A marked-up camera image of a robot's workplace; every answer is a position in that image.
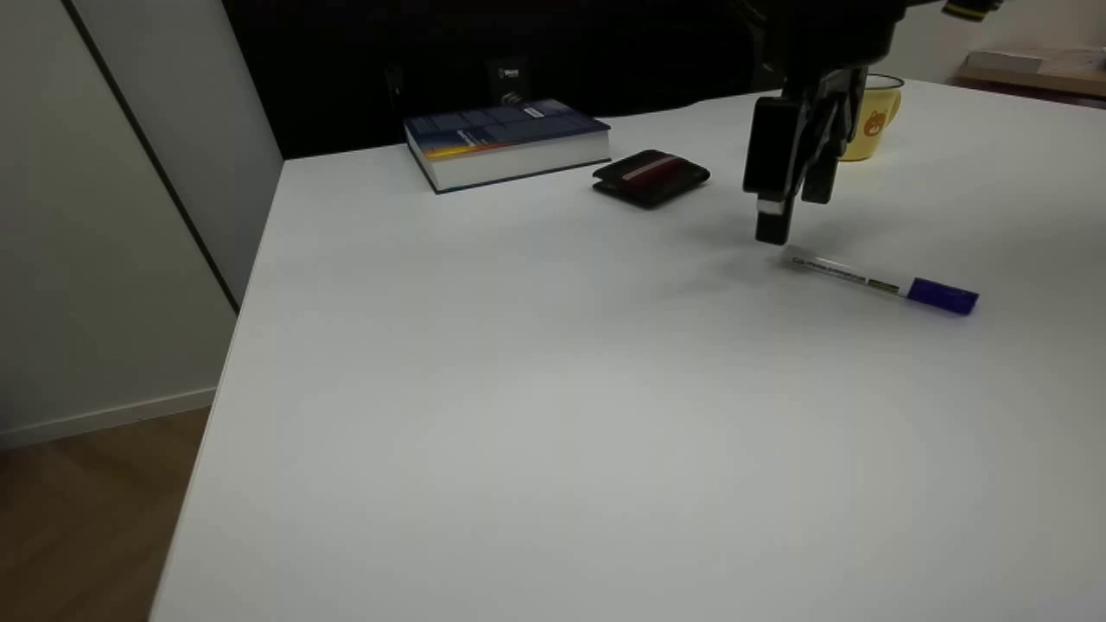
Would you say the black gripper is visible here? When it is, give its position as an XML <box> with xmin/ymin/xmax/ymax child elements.
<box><xmin>736</xmin><ymin>0</ymin><xmax>904</xmax><ymax>245</ymax></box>

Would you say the white pen with blue cap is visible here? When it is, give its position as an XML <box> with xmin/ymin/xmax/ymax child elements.
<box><xmin>785</xmin><ymin>250</ymin><xmax>978</xmax><ymax>318</ymax></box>

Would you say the yellow ceramic mug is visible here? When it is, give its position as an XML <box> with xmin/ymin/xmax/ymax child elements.
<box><xmin>842</xmin><ymin>74</ymin><xmax>904</xmax><ymax>164</ymax></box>

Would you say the black wallet with red stripe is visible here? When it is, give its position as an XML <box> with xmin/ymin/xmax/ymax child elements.
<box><xmin>595</xmin><ymin>149</ymin><xmax>707</xmax><ymax>210</ymax></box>

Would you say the thick blue book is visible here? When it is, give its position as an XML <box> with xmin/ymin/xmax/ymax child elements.
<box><xmin>403</xmin><ymin>100</ymin><xmax>607</xmax><ymax>192</ymax></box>

